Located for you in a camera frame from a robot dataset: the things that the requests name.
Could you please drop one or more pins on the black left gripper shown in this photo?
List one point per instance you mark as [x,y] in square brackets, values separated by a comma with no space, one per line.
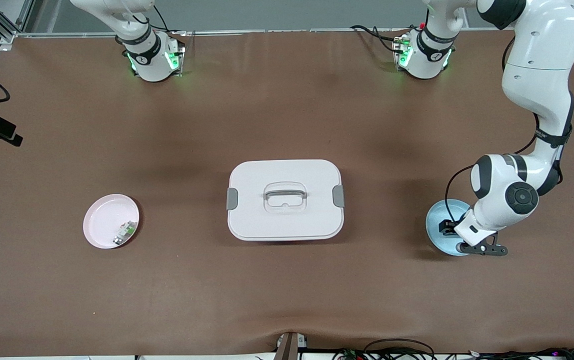
[451,226]

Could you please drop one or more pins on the brown table mat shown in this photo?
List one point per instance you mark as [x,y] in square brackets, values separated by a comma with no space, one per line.
[287,290]

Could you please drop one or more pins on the green and white switch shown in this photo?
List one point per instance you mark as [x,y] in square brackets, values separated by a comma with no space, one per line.
[126,231]

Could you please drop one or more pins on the white lidded storage box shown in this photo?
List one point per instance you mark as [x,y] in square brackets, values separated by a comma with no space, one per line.
[284,220]

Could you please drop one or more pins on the aluminium frame post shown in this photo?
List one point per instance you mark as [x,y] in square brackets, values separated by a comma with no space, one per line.
[4,31]

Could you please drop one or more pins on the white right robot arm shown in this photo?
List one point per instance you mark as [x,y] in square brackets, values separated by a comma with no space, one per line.
[149,65]

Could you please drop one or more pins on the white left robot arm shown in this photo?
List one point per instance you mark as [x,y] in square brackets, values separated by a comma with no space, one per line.
[537,60]

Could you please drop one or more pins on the light blue round plate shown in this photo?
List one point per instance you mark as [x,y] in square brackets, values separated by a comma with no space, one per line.
[437,237]

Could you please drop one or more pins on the metal clamp bracket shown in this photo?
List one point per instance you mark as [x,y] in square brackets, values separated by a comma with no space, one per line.
[289,347]

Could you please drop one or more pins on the pink round plate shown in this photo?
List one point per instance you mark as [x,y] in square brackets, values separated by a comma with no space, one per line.
[104,220]

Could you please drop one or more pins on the silver table edge rail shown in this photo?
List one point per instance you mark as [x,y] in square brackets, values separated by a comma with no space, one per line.
[287,31]

